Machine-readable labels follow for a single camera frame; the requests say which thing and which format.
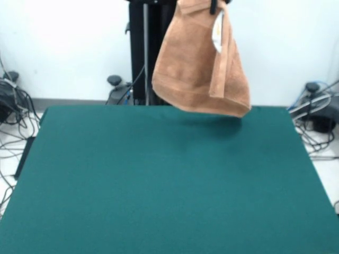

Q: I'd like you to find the dark green table cloth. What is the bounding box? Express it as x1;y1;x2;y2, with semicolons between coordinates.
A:
0;105;338;254

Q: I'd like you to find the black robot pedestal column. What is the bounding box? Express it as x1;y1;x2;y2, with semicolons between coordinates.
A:
124;0;183;106

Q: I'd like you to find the gray floor leg black knob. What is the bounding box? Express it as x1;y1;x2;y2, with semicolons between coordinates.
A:
288;81;339;133
0;70;35;125

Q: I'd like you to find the gray pedestal foot black knob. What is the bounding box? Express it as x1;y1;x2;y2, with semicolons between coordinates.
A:
105;75;134;105

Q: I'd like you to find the tan terry towel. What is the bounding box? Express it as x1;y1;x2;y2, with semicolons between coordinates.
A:
151;0;252;117

